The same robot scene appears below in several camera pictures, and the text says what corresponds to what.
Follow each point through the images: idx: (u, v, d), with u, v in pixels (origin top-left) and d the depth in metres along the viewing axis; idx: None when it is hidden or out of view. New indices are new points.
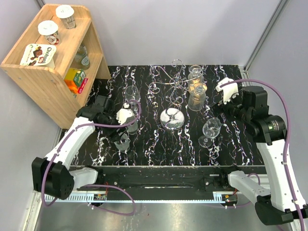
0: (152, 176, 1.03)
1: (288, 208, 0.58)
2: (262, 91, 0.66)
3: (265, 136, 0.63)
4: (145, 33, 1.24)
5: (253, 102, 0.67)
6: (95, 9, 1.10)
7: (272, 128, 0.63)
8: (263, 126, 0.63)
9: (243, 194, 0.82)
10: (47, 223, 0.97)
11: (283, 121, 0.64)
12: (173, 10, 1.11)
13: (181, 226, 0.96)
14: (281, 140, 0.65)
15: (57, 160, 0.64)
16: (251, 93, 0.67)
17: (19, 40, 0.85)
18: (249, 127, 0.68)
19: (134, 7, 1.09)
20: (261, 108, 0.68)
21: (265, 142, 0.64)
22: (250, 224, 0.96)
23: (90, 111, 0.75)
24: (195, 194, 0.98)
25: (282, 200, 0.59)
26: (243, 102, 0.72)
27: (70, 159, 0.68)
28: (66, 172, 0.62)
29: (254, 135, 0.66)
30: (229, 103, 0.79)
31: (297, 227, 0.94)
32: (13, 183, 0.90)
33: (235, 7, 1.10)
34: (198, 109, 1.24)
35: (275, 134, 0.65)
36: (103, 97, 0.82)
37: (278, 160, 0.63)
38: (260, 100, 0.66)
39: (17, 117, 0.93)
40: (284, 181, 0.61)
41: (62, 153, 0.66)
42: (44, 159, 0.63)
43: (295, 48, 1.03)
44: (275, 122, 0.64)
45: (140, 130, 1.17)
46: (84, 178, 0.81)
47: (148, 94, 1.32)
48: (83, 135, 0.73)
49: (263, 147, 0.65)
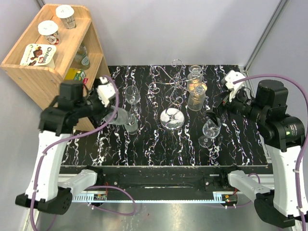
0: (152, 176, 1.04)
1: (292, 213, 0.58)
2: (282, 89, 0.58)
3: (281, 143, 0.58)
4: (145, 33, 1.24)
5: (271, 100, 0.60)
6: (95, 9, 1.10)
7: (289, 134, 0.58)
8: (280, 129, 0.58)
9: (243, 193, 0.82)
10: (47, 223, 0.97)
11: (301, 125, 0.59)
12: (173, 10, 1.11)
13: (181, 227, 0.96)
14: (297, 146, 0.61)
15: (39, 198, 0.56)
16: (269, 91, 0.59)
17: (19, 40, 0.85)
18: (262, 129, 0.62)
19: (133, 7, 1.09)
20: (278, 107, 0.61)
21: (278, 147, 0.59)
22: (250, 225, 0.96)
23: (57, 115, 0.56)
24: (195, 194, 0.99)
25: (286, 205, 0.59)
26: (257, 99, 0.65)
27: (54, 184, 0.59)
28: (53, 203, 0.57)
29: (268, 139, 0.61)
30: (236, 100, 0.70)
31: (298, 228, 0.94)
32: (13, 183, 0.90)
33: (235, 6, 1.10)
34: (198, 109, 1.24)
35: (290, 139, 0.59)
36: (68, 85, 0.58)
37: (289, 167, 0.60)
38: (278, 100, 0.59)
39: (17, 117, 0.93)
40: (292, 187, 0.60)
41: (41, 187, 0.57)
42: (25, 198, 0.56)
43: (294, 49, 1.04)
44: (293, 127, 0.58)
45: (140, 130, 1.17)
46: (83, 183, 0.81)
47: (148, 94, 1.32)
48: (57, 153, 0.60)
49: (276, 153, 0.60)
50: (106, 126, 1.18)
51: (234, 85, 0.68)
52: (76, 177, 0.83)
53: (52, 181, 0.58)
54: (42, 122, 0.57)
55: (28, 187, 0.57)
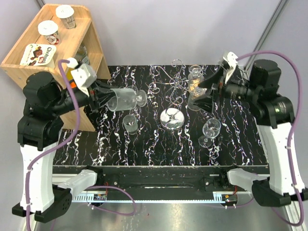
0: (152, 176, 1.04)
1: (288, 191, 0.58)
2: (275, 69, 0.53)
3: (271, 120, 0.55)
4: (145, 33, 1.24)
5: (263, 81, 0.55)
6: (95, 9, 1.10)
7: (279, 111, 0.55)
8: (270, 109, 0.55)
9: (242, 186, 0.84)
10: (47, 223, 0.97)
11: (291, 103, 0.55)
12: (173, 11, 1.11)
13: (181, 226, 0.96)
14: (287, 123, 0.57)
15: (34, 209, 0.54)
16: (263, 71, 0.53)
17: (19, 40, 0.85)
18: (253, 109, 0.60)
19: (134, 7, 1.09)
20: (272, 88, 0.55)
21: (269, 125, 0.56)
22: (250, 224, 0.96)
23: (36, 124, 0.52)
24: (195, 195, 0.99)
25: (281, 184, 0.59)
26: (250, 80, 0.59)
27: (48, 191, 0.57)
28: (49, 212, 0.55)
29: (259, 118, 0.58)
30: (228, 83, 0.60)
31: (298, 227, 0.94)
32: (13, 183, 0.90)
33: (235, 7, 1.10)
34: (198, 109, 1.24)
35: (281, 117, 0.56)
36: (32, 90, 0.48)
37: (281, 144, 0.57)
38: (272, 81, 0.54)
39: (16, 117, 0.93)
40: (286, 165, 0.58)
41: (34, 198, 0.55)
42: (21, 210, 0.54)
43: (294, 49, 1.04)
44: (282, 105, 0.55)
45: (140, 130, 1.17)
46: (83, 183, 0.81)
47: (148, 94, 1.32)
48: (46, 162, 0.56)
49: (266, 131, 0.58)
50: (106, 126, 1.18)
51: (232, 60, 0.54)
52: (76, 177, 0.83)
53: (45, 190, 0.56)
54: (21, 135, 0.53)
55: (22, 198, 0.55)
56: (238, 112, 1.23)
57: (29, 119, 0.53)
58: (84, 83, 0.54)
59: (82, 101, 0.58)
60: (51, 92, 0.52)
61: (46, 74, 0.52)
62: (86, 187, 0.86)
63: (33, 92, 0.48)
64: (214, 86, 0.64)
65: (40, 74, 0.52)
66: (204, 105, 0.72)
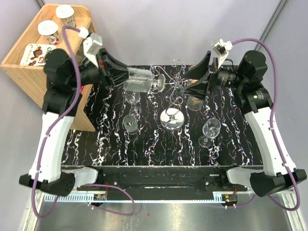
0: (152, 176, 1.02)
1: (279, 172, 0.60)
2: (263, 64, 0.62)
3: (251, 105, 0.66)
4: (146, 34, 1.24)
5: (250, 75, 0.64)
6: (96, 10, 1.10)
7: (257, 98, 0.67)
8: (250, 97, 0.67)
9: (240, 183, 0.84)
10: (47, 223, 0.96)
11: (267, 93, 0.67)
12: (175, 12, 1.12)
13: (181, 226, 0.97)
14: (267, 108, 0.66)
15: (42, 179, 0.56)
16: (251, 66, 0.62)
17: (19, 40, 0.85)
18: (237, 97, 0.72)
19: (135, 8, 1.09)
20: (257, 80, 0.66)
21: (251, 110, 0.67)
22: (250, 224, 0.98)
23: (56, 101, 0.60)
24: (195, 194, 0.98)
25: (272, 163, 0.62)
26: (238, 69, 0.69)
27: (57, 167, 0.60)
28: (57, 185, 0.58)
29: (241, 106, 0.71)
30: (220, 71, 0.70)
31: (297, 227, 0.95)
32: (13, 183, 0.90)
33: (236, 8, 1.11)
34: (198, 108, 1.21)
35: (260, 104, 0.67)
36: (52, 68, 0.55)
37: (265, 126, 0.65)
38: (257, 75, 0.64)
39: (17, 118, 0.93)
40: (273, 145, 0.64)
41: (44, 169, 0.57)
42: (29, 179, 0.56)
43: (297, 49, 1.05)
44: (260, 94, 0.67)
45: (140, 130, 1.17)
46: (83, 178, 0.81)
47: (148, 94, 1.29)
48: (61, 134, 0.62)
49: (251, 116, 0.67)
50: (106, 126, 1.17)
51: (228, 44, 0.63)
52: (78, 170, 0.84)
53: (55, 164, 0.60)
54: (45, 105, 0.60)
55: (32, 169, 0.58)
56: (238, 112, 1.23)
57: (53, 92, 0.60)
58: (89, 49, 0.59)
59: (96, 76, 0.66)
60: (67, 68, 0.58)
61: (61, 51, 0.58)
62: (86, 184, 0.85)
63: (54, 69, 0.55)
64: (211, 69, 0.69)
65: (55, 51, 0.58)
66: (197, 92, 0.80)
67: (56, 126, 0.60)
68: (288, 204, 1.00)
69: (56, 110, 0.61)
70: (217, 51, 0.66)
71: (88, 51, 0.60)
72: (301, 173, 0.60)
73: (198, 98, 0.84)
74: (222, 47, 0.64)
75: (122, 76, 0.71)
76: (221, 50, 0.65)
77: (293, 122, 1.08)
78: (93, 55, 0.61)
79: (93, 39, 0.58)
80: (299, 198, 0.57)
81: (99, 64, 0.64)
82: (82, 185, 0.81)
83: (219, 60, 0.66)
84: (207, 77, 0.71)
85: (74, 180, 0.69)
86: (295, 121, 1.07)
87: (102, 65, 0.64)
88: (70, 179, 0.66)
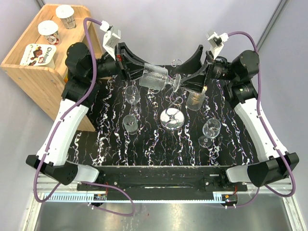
0: (152, 176, 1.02)
1: (272, 155, 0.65)
2: (254, 68, 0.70)
3: (238, 96, 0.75)
4: (146, 33, 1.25)
5: (244, 76, 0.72)
6: (96, 9, 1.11)
7: (243, 90, 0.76)
8: (236, 91, 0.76)
9: (239, 180, 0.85)
10: (47, 224, 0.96)
11: (253, 88, 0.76)
12: (175, 11, 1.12)
13: (181, 227, 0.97)
14: (253, 99, 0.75)
15: (48, 160, 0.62)
16: (245, 68, 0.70)
17: (19, 40, 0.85)
18: (226, 90, 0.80)
19: (135, 8, 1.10)
20: (247, 79, 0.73)
21: (238, 101, 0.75)
22: (250, 224, 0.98)
23: (77, 90, 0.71)
24: (195, 194, 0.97)
25: (264, 148, 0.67)
26: (232, 65, 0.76)
27: (63, 153, 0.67)
28: (61, 168, 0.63)
29: (229, 99, 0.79)
30: (215, 64, 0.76)
31: (297, 227, 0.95)
32: (13, 183, 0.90)
33: (235, 7, 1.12)
34: (197, 109, 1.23)
35: (247, 96, 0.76)
36: (75, 62, 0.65)
37: (253, 115, 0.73)
38: (249, 76, 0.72)
39: (17, 117, 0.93)
40: (263, 131, 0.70)
41: (52, 150, 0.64)
42: (36, 158, 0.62)
43: (297, 48, 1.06)
44: (247, 88, 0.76)
45: (140, 130, 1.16)
46: (84, 174, 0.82)
47: (148, 94, 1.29)
48: (72, 124, 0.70)
49: (239, 108, 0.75)
50: (106, 126, 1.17)
51: (224, 36, 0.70)
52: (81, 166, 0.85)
53: (62, 149, 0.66)
54: (65, 92, 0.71)
55: (39, 150, 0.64)
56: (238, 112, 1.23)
57: (73, 82, 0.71)
58: (108, 42, 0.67)
59: (112, 69, 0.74)
60: (86, 62, 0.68)
61: (83, 47, 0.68)
62: (87, 182, 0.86)
63: (75, 63, 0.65)
64: (209, 61, 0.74)
65: (77, 46, 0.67)
66: (194, 84, 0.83)
67: (70, 113, 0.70)
68: (288, 204, 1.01)
69: (75, 97, 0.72)
70: (213, 43, 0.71)
71: (107, 44, 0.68)
72: (293, 157, 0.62)
73: (195, 91, 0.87)
74: (218, 39, 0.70)
75: (138, 71, 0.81)
76: (217, 41, 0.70)
77: (292, 121, 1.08)
78: (110, 47, 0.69)
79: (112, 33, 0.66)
80: (293, 180, 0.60)
81: (116, 57, 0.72)
82: (83, 180, 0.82)
83: (215, 51, 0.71)
84: (205, 69, 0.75)
85: (77, 172, 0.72)
86: (295, 121, 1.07)
87: (119, 58, 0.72)
88: (72, 169, 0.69)
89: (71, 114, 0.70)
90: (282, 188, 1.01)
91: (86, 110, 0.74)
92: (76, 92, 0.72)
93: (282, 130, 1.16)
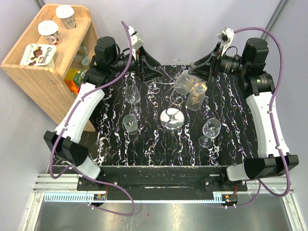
0: (152, 177, 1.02)
1: (272, 153, 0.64)
2: (263, 47, 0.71)
3: (253, 87, 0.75)
4: (147, 33, 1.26)
5: (253, 57, 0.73)
6: (97, 9, 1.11)
7: (260, 82, 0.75)
8: (253, 81, 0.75)
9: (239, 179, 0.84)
10: (47, 223, 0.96)
11: (271, 80, 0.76)
12: (176, 12, 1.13)
13: (181, 227, 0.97)
14: (268, 93, 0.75)
15: (66, 135, 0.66)
16: (253, 48, 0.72)
17: (19, 40, 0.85)
18: (241, 82, 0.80)
19: (137, 7, 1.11)
20: (259, 64, 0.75)
21: (252, 93, 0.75)
22: (250, 224, 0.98)
23: (96, 77, 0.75)
24: (195, 194, 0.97)
25: (266, 146, 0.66)
26: (242, 56, 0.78)
27: (80, 130, 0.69)
28: (76, 144, 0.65)
29: (244, 89, 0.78)
30: (224, 58, 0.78)
31: (297, 226, 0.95)
32: (13, 183, 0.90)
33: (236, 6, 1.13)
34: (197, 109, 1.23)
35: (262, 87, 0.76)
36: (102, 48, 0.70)
37: (264, 109, 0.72)
38: (259, 57, 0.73)
39: (17, 116, 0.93)
40: (269, 128, 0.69)
41: (70, 127, 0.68)
42: (54, 134, 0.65)
43: (297, 47, 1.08)
44: (263, 79, 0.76)
45: (140, 130, 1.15)
46: (88, 167, 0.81)
47: (148, 94, 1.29)
48: (91, 105, 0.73)
49: (251, 99, 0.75)
50: (106, 126, 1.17)
51: (230, 33, 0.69)
52: None
53: (79, 126, 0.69)
54: (86, 78, 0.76)
55: (58, 126, 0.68)
56: (238, 113, 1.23)
57: (93, 70, 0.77)
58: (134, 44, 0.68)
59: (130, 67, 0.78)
60: (110, 53, 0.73)
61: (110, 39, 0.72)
62: (89, 177, 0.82)
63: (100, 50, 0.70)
64: (214, 53, 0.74)
65: (106, 38, 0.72)
66: (202, 72, 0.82)
67: (90, 95, 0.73)
68: (288, 204, 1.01)
69: (94, 82, 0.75)
70: (221, 39, 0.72)
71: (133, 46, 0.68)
72: (294, 159, 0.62)
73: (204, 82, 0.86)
74: (225, 35, 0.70)
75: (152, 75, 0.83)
76: (224, 38, 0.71)
77: (293, 121, 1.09)
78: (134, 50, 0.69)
79: (139, 38, 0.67)
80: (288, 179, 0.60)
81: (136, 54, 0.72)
82: (87, 173, 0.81)
83: (224, 47, 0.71)
84: (210, 58, 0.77)
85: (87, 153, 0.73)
86: (296, 121, 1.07)
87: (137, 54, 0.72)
88: (82, 151, 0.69)
89: (91, 96, 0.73)
90: (282, 188, 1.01)
91: (103, 97, 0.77)
92: (94, 78, 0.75)
93: (283, 131, 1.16)
